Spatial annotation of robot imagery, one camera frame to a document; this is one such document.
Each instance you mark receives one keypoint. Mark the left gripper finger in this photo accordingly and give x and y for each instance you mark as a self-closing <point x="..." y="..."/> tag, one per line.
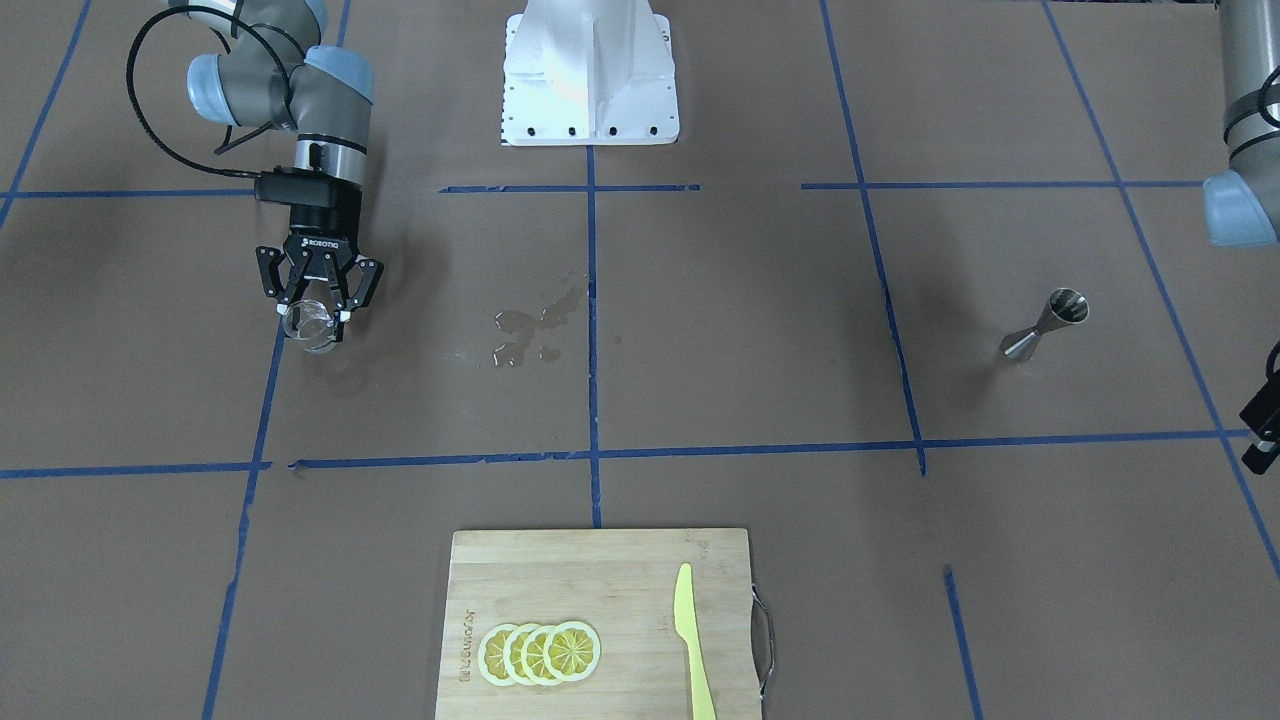
<point x="1261" y="414"/>

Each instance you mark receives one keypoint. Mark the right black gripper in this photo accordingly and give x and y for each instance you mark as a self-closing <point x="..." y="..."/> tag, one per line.
<point x="327" y="220"/>

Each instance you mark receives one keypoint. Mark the clear glass cup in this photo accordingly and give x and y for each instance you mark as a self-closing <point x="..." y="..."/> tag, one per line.
<point x="310" y="325"/>

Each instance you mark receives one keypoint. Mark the steel double jigger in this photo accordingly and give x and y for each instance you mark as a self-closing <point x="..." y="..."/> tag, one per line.
<point x="1064" y="308"/>

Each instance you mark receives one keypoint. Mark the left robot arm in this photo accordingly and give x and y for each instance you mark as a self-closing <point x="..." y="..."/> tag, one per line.
<point x="1241" y="204"/>

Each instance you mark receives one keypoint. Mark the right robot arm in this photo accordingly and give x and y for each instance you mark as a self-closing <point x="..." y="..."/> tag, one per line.
<point x="276" y="72"/>

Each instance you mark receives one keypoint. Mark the bamboo cutting board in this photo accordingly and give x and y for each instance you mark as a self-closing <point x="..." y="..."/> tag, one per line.
<point x="620" y="581"/>

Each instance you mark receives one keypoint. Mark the yellow plastic knife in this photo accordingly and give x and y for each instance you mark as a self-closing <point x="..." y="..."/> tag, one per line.
<point x="686" y="625"/>

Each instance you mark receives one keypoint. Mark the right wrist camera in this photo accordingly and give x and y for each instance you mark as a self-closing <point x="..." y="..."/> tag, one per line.
<point x="293" y="186"/>

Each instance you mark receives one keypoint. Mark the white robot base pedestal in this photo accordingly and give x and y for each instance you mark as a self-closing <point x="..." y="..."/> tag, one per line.
<point x="589" y="73"/>

